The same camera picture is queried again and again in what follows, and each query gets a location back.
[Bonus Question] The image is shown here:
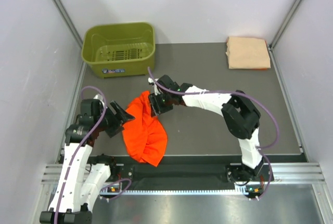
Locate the right aluminium corner post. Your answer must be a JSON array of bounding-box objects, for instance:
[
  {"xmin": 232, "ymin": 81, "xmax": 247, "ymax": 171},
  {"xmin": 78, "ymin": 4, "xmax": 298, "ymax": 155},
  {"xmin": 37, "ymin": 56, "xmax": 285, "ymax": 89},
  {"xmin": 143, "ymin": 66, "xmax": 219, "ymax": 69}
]
[{"xmin": 269, "ymin": 0, "xmax": 304, "ymax": 49}]

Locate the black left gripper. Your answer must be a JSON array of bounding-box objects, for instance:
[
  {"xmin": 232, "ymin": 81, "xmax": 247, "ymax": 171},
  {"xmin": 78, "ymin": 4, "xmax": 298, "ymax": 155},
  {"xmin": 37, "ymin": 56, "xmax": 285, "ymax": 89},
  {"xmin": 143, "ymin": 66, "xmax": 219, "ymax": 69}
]
[{"xmin": 95, "ymin": 100, "xmax": 134, "ymax": 137}]

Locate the green plastic basket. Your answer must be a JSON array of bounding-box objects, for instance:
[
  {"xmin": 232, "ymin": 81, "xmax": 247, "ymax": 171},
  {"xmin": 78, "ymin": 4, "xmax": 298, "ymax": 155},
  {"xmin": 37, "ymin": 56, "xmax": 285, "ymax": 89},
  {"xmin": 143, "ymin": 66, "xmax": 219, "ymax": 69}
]
[{"xmin": 81, "ymin": 22, "xmax": 156, "ymax": 78}]

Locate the folded beige t shirt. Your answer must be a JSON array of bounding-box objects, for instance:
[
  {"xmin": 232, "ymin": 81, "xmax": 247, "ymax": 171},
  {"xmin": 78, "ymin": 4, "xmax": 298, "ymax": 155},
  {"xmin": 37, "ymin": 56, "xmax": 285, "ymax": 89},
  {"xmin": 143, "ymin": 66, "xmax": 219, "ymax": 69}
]
[{"xmin": 226, "ymin": 36, "xmax": 271, "ymax": 70}]

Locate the folded orange t shirt underneath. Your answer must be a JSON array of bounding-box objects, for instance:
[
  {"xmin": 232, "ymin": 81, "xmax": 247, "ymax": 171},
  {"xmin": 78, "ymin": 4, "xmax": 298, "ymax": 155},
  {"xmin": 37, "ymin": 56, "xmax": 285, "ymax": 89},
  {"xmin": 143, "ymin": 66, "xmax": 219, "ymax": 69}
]
[{"xmin": 253, "ymin": 68, "xmax": 269, "ymax": 71}]

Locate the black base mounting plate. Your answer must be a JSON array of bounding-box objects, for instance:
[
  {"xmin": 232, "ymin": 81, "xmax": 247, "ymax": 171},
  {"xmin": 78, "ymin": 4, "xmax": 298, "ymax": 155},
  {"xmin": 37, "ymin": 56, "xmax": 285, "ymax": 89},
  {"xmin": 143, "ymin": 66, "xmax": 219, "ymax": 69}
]
[{"xmin": 107, "ymin": 164, "xmax": 271, "ymax": 182}]

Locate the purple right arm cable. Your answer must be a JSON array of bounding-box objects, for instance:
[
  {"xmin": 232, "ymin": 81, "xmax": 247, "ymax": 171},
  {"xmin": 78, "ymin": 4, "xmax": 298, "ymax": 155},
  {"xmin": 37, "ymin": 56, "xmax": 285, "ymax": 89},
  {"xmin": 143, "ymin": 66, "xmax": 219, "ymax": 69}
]
[{"xmin": 147, "ymin": 67, "xmax": 281, "ymax": 201}]

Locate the orange t shirt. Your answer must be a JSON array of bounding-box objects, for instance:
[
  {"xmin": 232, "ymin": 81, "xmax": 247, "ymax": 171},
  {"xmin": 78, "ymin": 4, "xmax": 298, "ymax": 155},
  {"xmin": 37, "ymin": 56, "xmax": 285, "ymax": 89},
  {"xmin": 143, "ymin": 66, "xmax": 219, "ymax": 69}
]
[{"xmin": 122, "ymin": 91, "xmax": 168, "ymax": 167}]

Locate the aluminium corner post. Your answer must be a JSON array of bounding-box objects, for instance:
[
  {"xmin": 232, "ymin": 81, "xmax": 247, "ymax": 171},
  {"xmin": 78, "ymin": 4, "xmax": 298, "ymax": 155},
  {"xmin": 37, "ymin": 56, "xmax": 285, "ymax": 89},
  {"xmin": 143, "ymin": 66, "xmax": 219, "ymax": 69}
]
[
  {"xmin": 52, "ymin": 0, "xmax": 83, "ymax": 48},
  {"xmin": 269, "ymin": 0, "xmax": 304, "ymax": 49}
]

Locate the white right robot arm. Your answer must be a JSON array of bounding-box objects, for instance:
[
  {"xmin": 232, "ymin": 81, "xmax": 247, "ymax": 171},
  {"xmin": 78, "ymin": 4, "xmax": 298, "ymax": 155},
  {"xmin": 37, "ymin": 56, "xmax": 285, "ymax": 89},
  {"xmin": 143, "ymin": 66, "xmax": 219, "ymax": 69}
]
[{"xmin": 148, "ymin": 75, "xmax": 264, "ymax": 180}]

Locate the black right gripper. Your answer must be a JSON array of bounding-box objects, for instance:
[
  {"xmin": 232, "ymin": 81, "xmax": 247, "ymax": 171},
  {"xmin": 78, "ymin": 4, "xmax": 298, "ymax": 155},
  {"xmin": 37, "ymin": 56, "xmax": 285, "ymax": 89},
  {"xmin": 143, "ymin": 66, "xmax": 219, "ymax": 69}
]
[{"xmin": 148, "ymin": 91, "xmax": 173, "ymax": 118}]

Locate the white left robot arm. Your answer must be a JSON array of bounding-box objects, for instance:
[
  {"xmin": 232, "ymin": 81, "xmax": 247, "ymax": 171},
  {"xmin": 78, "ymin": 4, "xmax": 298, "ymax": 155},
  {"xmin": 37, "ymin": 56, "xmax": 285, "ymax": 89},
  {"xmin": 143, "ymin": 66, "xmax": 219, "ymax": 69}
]
[{"xmin": 39, "ymin": 94, "xmax": 135, "ymax": 223}]

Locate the left aluminium corner post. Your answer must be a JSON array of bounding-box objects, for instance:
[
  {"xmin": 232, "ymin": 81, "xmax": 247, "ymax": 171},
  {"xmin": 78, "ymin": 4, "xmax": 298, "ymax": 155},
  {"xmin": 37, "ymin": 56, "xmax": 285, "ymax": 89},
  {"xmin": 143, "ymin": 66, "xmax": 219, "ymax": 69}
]
[{"xmin": 52, "ymin": 0, "xmax": 83, "ymax": 48}]

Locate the white slotted cable duct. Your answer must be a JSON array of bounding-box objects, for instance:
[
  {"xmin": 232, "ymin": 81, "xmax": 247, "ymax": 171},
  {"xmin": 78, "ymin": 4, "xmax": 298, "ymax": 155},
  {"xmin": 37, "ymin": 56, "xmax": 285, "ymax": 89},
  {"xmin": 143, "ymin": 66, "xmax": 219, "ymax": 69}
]
[{"xmin": 100, "ymin": 184, "xmax": 263, "ymax": 195}]

